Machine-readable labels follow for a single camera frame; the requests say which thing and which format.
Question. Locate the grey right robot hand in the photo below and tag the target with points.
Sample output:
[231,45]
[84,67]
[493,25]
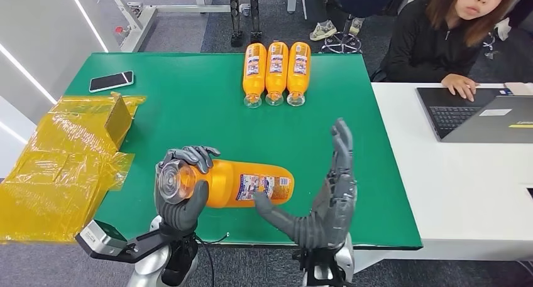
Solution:
[333,218]

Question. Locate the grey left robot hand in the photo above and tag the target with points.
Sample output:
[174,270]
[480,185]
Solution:
[181,216]

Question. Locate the orange juice bottle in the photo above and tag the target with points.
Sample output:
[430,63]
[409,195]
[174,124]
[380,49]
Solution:
[276,68]
[229,183]
[254,71]
[299,68]

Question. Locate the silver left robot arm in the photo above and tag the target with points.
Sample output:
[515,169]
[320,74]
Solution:
[150,266]

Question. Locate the yellow taped cardboard box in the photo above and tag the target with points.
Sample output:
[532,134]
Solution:
[62,168]

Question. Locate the black smartphone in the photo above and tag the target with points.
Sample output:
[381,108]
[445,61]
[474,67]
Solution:
[111,81]

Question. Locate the chrome chair base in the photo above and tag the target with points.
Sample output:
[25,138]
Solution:
[490,48]
[341,44]

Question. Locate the grey laptop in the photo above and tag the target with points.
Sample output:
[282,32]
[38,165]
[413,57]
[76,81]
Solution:
[479,120]

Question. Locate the person's hand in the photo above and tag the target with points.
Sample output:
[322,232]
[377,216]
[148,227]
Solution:
[460,84]

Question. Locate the red emergency button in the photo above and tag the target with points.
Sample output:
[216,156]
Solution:
[120,33]

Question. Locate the black flat object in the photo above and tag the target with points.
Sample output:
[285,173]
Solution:
[530,192]

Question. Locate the black robot leg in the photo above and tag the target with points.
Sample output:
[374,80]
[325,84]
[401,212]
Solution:
[235,16]
[255,12]

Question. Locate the person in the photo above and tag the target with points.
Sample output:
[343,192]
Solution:
[358,0]

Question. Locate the pale flat case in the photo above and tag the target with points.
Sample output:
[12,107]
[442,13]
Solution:
[518,88]

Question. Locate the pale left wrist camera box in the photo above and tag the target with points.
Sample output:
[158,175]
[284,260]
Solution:
[100,237]

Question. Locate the white metal frame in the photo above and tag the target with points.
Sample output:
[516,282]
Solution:
[139,23]

